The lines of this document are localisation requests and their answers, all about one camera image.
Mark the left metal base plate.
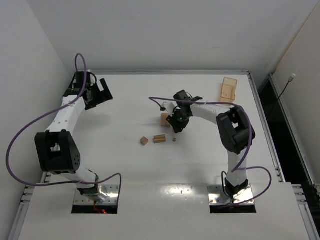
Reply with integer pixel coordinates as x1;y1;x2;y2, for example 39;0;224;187
73;184;120;206

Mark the tilted small wood block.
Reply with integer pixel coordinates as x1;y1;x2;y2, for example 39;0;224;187
140;136;149;146

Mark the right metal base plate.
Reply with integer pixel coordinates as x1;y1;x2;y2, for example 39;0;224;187
207;184;255;206

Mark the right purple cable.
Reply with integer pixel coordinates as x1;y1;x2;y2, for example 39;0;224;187
148;96;273;208

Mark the clear amber plastic box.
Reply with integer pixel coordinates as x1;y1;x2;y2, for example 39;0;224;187
220;77;238;103

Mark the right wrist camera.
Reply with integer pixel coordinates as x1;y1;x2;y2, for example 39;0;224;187
160;101;176;116

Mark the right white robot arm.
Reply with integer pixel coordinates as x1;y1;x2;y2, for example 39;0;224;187
160;90;255;198

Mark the metal base plate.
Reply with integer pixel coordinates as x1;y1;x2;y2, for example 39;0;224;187
207;184;255;206
73;184;120;206

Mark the purple cable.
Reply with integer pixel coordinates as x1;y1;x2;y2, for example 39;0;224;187
148;96;273;208
5;52;122;187

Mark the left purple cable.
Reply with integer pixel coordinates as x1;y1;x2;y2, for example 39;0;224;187
5;52;122;187

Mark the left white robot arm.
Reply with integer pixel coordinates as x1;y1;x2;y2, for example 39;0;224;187
34;71;113;198

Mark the dark striped wood block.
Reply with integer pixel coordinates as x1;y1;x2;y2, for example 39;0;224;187
153;134;167;144

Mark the grey wall cable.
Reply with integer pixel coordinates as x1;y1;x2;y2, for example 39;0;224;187
276;73;297;101

